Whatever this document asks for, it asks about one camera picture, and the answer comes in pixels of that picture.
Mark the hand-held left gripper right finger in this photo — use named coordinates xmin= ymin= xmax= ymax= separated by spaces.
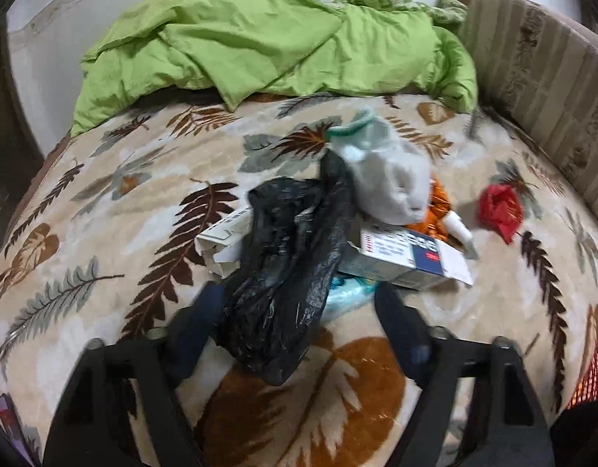
xmin=374 ymin=279 xmax=555 ymax=467

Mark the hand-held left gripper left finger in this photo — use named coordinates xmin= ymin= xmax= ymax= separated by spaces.
xmin=43 ymin=282 xmax=226 ymax=467

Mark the teal plastic wrapper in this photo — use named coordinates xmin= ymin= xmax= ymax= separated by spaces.
xmin=325 ymin=275 xmax=377 ymax=320

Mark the white box with blue label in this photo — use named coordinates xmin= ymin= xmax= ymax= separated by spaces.
xmin=338 ymin=224 xmax=475 ymax=293

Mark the black plastic bag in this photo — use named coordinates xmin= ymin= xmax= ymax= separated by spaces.
xmin=218 ymin=151 xmax=358 ymax=386

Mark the white plastic bag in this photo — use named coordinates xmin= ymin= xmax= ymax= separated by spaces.
xmin=328 ymin=107 xmax=433 ymax=223

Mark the red mesh basket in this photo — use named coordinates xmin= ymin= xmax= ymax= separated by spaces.
xmin=566 ymin=318 xmax=598 ymax=412

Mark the leaf print blanket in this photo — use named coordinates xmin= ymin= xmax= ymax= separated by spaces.
xmin=0 ymin=90 xmax=598 ymax=467

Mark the small white tube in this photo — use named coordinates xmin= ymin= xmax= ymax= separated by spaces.
xmin=445 ymin=211 xmax=479 ymax=260

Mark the orange wrapper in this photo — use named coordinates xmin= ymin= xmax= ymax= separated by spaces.
xmin=406 ymin=177 xmax=451 ymax=242

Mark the red plastic wrapper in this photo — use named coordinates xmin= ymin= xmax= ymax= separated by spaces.
xmin=478 ymin=184 xmax=524 ymax=245

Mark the green quilt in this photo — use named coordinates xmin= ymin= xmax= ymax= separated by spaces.
xmin=70 ymin=0 xmax=479 ymax=138

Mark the striped beige pillow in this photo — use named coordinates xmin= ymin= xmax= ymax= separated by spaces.
xmin=457 ymin=0 xmax=598 ymax=216

